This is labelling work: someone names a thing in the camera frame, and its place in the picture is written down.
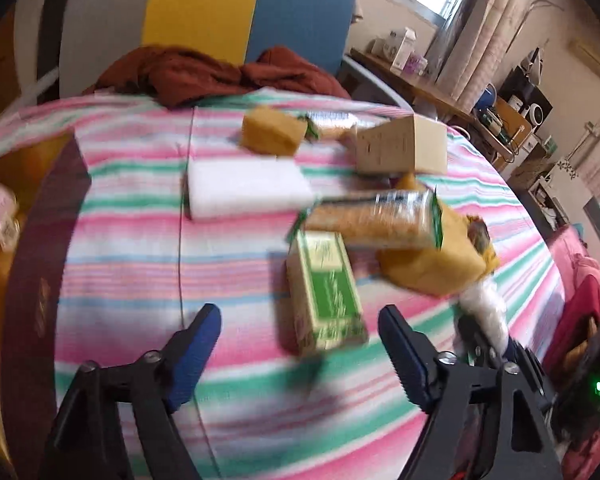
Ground green foil snack packet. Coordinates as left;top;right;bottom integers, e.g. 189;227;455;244
300;110;376;142

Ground green and white carton box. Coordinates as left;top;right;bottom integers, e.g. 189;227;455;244
285;230;370;358

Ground black box on shelf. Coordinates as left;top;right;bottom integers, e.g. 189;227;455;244
500;67;553;111

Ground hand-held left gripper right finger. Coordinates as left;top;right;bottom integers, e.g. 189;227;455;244
377;305;563;480

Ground wooden shelf cabinet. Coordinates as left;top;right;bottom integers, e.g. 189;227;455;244
472;95;536;166

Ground pink cloth pile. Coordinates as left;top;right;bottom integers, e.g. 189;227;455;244
545;225;600;480

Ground floral beige curtain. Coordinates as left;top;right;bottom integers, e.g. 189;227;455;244
425;0;536;106

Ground white plastic bag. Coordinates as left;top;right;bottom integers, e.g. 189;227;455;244
457;280;511;351

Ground white foam block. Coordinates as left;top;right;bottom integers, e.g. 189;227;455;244
184;156;317;221

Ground white round fan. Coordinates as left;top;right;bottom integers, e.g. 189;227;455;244
525;102;551;126

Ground yellow paper bag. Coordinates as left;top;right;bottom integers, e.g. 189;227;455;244
377;172;501;297

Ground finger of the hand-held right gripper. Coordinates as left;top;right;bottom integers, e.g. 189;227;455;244
507;337;556;406
455;312;503;368

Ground wooden desk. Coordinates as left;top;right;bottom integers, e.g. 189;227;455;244
350;47;481;121

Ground blue yellow grey chair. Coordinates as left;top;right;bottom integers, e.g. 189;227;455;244
10;0;357;106

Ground plain cardboard box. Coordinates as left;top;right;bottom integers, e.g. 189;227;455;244
352;114;449;177

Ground white leaf print cabinet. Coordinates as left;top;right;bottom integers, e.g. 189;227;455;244
530;160;600;231

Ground grey metal frame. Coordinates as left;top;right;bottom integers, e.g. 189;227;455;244
340;55;413;111

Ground rust brown cloth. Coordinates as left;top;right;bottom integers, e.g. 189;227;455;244
82;45;353;108

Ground clear cracker packet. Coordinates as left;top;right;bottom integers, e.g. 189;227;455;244
290;187;446;251

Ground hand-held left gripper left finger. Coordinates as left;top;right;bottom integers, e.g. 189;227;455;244
40;303;223;480

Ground yellow sponge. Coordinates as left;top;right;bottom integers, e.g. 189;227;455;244
239;106;307;157

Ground white tall carton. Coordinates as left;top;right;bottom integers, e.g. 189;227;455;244
389;27;417;73

